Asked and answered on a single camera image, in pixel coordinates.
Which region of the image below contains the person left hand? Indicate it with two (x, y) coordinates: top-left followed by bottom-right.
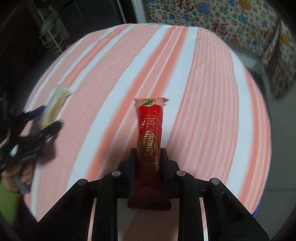
(1, 162), (35, 195)

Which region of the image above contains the floral patterned counter curtain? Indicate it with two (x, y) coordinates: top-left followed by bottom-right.
(142, 0), (295, 98)

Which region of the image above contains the striped orange white tablecloth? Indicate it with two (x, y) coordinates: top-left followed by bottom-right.
(23, 22), (272, 241)

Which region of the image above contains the yellow white snack packet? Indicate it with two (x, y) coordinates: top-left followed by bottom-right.
(40, 85), (71, 128)

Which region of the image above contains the long red snack wrapper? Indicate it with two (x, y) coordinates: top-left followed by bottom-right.
(127, 97), (171, 211)

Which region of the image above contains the white storage rack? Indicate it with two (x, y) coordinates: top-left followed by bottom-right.
(37, 5), (65, 53)

